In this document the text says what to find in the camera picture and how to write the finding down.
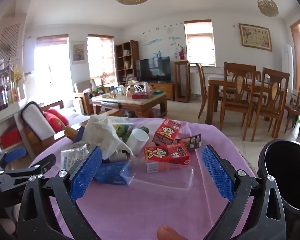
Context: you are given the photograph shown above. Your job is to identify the wooden television stand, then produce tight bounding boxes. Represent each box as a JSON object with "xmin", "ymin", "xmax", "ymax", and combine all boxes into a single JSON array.
[{"xmin": 147, "ymin": 81, "xmax": 177, "ymax": 102}]

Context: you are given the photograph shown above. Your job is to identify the large framed painting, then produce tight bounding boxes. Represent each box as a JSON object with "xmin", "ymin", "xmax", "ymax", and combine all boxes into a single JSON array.
[{"xmin": 238, "ymin": 23, "xmax": 273, "ymax": 52}]

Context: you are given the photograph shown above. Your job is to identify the black round trash bin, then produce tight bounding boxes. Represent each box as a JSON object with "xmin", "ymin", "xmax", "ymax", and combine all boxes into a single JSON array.
[{"xmin": 257, "ymin": 139, "xmax": 300, "ymax": 240}]

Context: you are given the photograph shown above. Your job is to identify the purple tablecloth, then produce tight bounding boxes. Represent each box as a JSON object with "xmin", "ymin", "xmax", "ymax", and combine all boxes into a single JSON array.
[{"xmin": 31, "ymin": 117, "xmax": 257, "ymax": 240}]

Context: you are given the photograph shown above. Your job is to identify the wooden armchair white cushion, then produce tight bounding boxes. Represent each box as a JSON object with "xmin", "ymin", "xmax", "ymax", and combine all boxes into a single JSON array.
[{"xmin": 74, "ymin": 79, "xmax": 98, "ymax": 115}]

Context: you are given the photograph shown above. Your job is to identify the red ornament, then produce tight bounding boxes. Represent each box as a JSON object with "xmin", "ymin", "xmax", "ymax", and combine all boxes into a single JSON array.
[{"xmin": 178, "ymin": 45, "xmax": 187, "ymax": 61}]

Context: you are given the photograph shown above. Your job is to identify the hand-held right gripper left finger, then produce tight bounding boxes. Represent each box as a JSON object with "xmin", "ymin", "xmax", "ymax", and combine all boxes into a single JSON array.
[{"xmin": 16, "ymin": 145, "xmax": 103, "ymax": 240}]

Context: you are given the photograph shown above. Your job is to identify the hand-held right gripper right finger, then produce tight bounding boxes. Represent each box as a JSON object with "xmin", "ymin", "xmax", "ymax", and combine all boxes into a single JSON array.
[{"xmin": 202, "ymin": 144, "xmax": 287, "ymax": 240}]

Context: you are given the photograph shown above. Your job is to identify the wooden coffee table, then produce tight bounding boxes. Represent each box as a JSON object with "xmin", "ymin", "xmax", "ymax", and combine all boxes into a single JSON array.
[{"xmin": 91, "ymin": 90, "xmax": 168, "ymax": 118}]

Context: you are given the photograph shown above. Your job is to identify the white cup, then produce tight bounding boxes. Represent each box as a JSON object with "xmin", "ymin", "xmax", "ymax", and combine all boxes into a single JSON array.
[{"xmin": 126, "ymin": 129, "xmax": 149, "ymax": 155}]

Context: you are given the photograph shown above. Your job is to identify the wooden sofa white cushions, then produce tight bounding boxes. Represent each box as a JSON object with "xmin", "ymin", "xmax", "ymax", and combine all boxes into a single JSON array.
[{"xmin": 0, "ymin": 101, "xmax": 90, "ymax": 160}]

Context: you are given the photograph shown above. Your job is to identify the crystal pendant lamp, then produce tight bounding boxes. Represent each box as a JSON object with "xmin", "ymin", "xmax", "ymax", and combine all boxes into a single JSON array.
[{"xmin": 255, "ymin": 0, "xmax": 279, "ymax": 17}]

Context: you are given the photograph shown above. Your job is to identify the tall wooden plant stand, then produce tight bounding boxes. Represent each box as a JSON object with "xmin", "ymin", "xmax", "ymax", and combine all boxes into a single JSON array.
[{"xmin": 174, "ymin": 60, "xmax": 191, "ymax": 103}]

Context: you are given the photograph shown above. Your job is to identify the rack of bottles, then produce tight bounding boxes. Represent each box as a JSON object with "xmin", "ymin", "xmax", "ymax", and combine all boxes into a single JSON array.
[{"xmin": 0, "ymin": 57, "xmax": 23, "ymax": 113}]

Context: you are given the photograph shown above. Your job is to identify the blue wrapper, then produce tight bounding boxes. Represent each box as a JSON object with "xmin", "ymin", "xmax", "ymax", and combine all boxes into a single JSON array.
[{"xmin": 74, "ymin": 126, "xmax": 87, "ymax": 143}]

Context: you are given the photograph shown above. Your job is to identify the red milk carton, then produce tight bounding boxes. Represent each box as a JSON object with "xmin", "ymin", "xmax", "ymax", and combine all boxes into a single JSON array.
[
  {"xmin": 152, "ymin": 118, "xmax": 182, "ymax": 145},
  {"xmin": 144, "ymin": 144, "xmax": 190, "ymax": 173}
]

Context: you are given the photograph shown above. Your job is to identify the person's right hand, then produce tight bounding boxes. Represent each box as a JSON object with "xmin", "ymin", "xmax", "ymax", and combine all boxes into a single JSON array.
[{"xmin": 157, "ymin": 225, "xmax": 190, "ymax": 240}]

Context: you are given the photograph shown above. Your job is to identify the wooden dining table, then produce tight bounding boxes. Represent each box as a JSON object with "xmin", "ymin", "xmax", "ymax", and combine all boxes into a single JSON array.
[{"xmin": 206, "ymin": 74, "xmax": 288, "ymax": 125}]

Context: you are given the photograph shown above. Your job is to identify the white radiator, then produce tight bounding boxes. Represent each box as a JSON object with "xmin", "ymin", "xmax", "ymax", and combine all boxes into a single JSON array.
[{"xmin": 190, "ymin": 67, "xmax": 225, "ymax": 95}]

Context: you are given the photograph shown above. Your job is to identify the flat screen television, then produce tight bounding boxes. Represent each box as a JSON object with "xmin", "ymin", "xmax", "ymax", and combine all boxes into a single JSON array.
[{"xmin": 135, "ymin": 56, "xmax": 171, "ymax": 82}]

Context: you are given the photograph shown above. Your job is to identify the wooden bookshelf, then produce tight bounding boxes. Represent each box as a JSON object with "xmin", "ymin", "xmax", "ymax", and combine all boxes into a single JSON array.
[{"xmin": 115, "ymin": 40, "xmax": 140, "ymax": 85}]

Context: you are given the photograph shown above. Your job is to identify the red cushion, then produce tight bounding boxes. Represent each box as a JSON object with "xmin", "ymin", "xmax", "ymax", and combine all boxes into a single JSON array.
[{"xmin": 44, "ymin": 107, "xmax": 69, "ymax": 133}]

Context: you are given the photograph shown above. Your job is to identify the white printed packet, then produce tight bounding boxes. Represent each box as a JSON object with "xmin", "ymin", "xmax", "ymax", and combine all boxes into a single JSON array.
[{"xmin": 61, "ymin": 142, "xmax": 90, "ymax": 178}]

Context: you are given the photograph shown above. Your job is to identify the white standing air conditioner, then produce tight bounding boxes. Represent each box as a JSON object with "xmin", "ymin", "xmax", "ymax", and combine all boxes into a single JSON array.
[{"xmin": 281, "ymin": 44, "xmax": 297, "ymax": 90}]

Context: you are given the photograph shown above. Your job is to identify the red flat box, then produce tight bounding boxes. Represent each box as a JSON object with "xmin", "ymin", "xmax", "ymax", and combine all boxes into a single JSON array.
[{"xmin": 132, "ymin": 92, "xmax": 152, "ymax": 100}]

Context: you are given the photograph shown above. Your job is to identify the clear plastic tray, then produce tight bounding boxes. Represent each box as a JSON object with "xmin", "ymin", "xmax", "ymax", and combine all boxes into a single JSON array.
[{"xmin": 120, "ymin": 157, "xmax": 195, "ymax": 190}]

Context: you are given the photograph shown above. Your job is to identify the white crumpled tissue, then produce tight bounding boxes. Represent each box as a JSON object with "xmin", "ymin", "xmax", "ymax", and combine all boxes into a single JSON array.
[{"xmin": 84, "ymin": 115, "xmax": 134, "ymax": 160}]

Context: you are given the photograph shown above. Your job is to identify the wooden door frame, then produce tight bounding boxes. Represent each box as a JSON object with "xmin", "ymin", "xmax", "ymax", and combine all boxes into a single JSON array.
[{"xmin": 290, "ymin": 15, "xmax": 300, "ymax": 90}]

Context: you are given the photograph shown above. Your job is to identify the dark snack wrapper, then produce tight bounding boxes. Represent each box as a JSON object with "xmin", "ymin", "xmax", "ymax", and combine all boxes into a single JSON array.
[{"xmin": 176, "ymin": 133, "xmax": 202, "ymax": 152}]

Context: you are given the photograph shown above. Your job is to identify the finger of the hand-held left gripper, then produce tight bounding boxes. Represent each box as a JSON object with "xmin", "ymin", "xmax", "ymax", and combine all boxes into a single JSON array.
[
  {"xmin": 0, "ymin": 147, "xmax": 27, "ymax": 173},
  {"xmin": 0, "ymin": 153, "xmax": 57, "ymax": 188}
]

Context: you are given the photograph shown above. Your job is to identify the green and white carton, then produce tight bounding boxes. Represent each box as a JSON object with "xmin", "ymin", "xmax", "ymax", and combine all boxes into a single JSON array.
[{"xmin": 111, "ymin": 123, "xmax": 135, "ymax": 140}]

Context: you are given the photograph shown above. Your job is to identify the small framed flower picture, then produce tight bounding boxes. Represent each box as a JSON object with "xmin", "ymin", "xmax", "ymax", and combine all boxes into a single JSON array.
[{"xmin": 70, "ymin": 42, "xmax": 87, "ymax": 65}]

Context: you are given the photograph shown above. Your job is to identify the blue tissue packet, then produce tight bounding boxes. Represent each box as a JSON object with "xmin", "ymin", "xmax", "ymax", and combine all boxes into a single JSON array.
[{"xmin": 94, "ymin": 161, "xmax": 130, "ymax": 186}]

